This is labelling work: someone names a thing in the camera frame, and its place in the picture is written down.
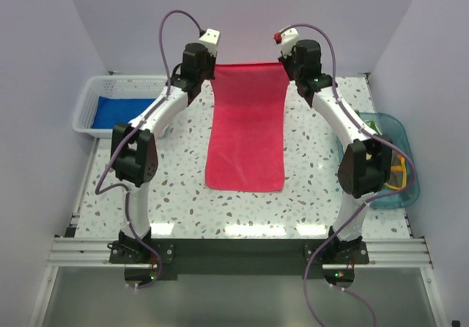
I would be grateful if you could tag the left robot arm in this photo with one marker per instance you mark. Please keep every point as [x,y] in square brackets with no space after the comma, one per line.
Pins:
[134,155]

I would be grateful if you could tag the pink towel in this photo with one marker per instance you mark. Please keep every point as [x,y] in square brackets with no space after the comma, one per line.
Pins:
[246,147]

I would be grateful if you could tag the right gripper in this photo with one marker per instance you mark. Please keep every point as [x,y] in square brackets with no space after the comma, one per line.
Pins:
[286,60]

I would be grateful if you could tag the teal plastic tub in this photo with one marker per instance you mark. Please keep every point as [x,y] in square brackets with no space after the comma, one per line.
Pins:
[375,162]

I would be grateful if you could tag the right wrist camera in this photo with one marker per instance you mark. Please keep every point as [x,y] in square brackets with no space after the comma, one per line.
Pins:
[287,40]

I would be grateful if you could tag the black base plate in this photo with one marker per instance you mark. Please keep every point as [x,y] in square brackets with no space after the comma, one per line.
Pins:
[166,259]

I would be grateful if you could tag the yellow green patterned towel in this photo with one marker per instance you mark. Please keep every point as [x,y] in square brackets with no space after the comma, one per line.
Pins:
[393,128]

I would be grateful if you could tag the white plastic basket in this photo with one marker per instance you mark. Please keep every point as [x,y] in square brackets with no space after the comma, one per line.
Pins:
[115,86]

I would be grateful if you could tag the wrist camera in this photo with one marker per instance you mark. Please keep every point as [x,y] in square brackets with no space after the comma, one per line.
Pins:
[287,40]
[210,40]

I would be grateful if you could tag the aluminium rail frame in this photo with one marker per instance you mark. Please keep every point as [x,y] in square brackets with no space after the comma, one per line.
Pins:
[406,253]

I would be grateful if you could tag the blue folded towel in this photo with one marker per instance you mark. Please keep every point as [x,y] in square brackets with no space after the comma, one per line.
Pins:
[111,111]

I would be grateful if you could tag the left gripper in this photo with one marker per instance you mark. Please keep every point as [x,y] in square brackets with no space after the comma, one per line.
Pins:
[211,59]

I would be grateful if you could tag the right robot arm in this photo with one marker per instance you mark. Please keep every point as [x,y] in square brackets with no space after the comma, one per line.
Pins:
[345,235]

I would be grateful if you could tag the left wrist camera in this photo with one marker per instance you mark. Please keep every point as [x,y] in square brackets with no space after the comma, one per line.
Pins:
[210,40]

